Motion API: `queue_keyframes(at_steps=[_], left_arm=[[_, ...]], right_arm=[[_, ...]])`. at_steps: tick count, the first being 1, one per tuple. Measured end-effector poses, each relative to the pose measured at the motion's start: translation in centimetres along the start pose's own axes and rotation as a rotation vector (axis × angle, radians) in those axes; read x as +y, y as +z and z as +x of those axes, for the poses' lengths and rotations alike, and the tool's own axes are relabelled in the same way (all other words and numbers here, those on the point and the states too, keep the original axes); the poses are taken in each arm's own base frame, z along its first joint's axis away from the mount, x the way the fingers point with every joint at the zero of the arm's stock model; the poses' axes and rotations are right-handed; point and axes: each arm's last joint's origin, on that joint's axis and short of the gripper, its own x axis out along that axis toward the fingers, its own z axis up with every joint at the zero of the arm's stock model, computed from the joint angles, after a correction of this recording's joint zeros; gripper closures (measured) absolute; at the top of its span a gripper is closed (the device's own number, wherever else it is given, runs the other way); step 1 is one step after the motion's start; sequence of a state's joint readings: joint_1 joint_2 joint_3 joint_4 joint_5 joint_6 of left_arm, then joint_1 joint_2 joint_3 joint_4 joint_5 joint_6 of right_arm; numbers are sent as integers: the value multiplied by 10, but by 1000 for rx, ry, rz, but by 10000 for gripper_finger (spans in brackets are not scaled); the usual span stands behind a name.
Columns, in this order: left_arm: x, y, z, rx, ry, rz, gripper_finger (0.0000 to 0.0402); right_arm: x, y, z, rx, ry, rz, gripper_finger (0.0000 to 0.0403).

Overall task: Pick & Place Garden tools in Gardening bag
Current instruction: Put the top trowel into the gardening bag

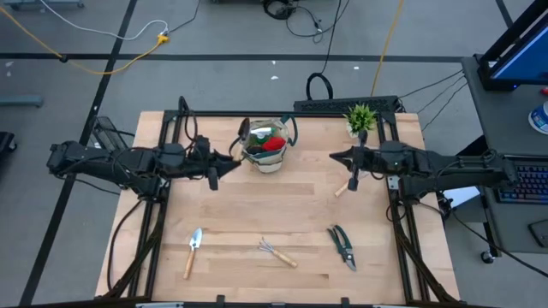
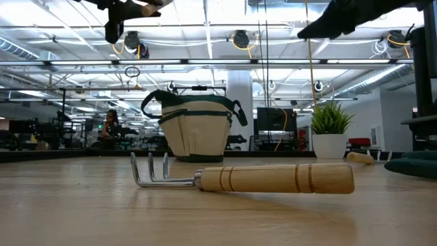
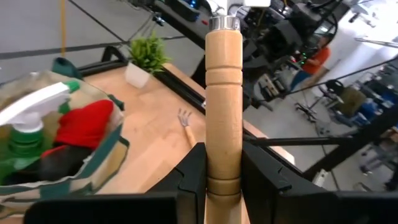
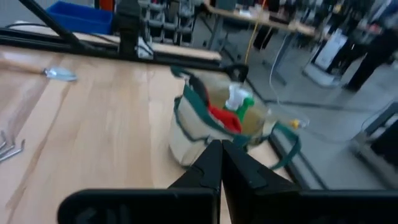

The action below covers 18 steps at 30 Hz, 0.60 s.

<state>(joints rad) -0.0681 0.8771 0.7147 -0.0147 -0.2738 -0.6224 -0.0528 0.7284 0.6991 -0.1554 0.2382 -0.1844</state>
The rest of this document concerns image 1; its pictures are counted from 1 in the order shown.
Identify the silver aluminium bar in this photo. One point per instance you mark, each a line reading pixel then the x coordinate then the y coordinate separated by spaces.
pixel 160 305

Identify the black computer monitor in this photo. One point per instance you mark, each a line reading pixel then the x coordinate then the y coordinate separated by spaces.
pixel 522 60

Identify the silver mounting bracket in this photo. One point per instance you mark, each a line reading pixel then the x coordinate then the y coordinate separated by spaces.
pixel 394 183

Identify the backlit black keyboard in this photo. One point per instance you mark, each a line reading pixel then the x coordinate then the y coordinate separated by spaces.
pixel 531 184

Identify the white and green bottle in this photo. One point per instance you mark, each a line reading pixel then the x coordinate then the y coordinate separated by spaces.
pixel 261 136

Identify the grey desk foot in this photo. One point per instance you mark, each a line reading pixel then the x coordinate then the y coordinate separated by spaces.
pixel 21 101
pixel 43 4

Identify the white paper sheet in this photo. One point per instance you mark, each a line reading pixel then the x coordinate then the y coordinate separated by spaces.
pixel 462 197

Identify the red black gardening glove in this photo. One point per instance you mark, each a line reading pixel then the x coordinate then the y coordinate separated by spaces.
pixel 274 143

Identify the green plant in white pot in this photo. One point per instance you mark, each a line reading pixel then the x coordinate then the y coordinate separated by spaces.
pixel 361 119

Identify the black desk caster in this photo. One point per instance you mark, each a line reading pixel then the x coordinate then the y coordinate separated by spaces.
pixel 488 256

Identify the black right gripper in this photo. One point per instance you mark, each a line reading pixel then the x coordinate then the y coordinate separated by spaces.
pixel 366 160

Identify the grey desk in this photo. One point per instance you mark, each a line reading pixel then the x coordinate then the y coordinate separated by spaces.
pixel 484 120

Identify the black aluminium table frame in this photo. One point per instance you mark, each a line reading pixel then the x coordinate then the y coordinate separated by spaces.
pixel 214 114

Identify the white wipes canister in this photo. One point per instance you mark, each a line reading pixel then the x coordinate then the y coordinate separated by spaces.
pixel 540 120

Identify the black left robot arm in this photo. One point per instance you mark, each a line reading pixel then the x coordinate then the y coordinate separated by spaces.
pixel 107 160

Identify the black phone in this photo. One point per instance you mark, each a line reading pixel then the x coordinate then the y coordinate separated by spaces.
pixel 539 233

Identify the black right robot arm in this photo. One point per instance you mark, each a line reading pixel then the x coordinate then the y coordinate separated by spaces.
pixel 449 169

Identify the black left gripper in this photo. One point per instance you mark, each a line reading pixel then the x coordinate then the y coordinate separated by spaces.
pixel 203 162

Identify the black mesh box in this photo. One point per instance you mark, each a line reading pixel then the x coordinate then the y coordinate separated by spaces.
pixel 107 132

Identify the black power strip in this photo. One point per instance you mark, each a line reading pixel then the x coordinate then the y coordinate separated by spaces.
pixel 325 104

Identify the black chair base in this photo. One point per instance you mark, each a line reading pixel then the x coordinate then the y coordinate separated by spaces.
pixel 6 143

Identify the cream green canvas gardening bag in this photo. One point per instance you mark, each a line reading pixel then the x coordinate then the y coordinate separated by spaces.
pixel 265 164

